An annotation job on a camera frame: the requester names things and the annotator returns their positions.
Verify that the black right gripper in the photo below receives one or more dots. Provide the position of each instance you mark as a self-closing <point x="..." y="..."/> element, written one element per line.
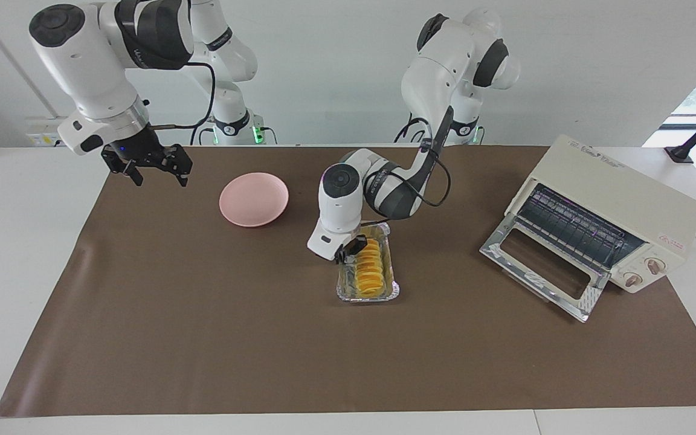
<point x="139" y="151"/>

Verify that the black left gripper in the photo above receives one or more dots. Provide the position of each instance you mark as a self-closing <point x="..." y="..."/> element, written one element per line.
<point x="348" y="243"/>

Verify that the yellow braided bread loaf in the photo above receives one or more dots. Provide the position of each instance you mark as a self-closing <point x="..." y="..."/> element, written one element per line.
<point x="370" y="272"/>

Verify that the aluminium foil baking tray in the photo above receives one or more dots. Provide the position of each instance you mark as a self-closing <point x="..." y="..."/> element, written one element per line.
<point x="391" y="284"/>

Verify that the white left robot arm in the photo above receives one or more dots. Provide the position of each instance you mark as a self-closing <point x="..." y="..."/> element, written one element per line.
<point x="339" y="193"/>

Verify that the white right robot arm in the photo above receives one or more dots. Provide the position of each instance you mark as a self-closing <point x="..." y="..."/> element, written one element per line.
<point x="88" y="66"/>

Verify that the glass oven door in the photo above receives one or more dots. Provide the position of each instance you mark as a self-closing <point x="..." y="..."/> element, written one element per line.
<point x="508" y="232"/>

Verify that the cream toaster oven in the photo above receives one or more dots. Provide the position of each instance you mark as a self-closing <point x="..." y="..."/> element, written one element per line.
<point x="620" y="193"/>

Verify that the cream oven knob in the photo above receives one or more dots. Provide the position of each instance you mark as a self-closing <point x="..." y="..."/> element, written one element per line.
<point x="632" y="279"/>
<point x="654" y="265"/>

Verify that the pink round plate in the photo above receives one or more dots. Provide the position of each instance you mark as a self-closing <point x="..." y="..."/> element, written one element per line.
<point x="254" y="199"/>

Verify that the brown table mat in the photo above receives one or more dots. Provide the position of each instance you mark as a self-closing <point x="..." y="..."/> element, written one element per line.
<point x="384" y="362"/>

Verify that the white wall power outlet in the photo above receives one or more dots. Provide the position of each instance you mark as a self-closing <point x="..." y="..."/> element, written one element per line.
<point x="40" y="136"/>

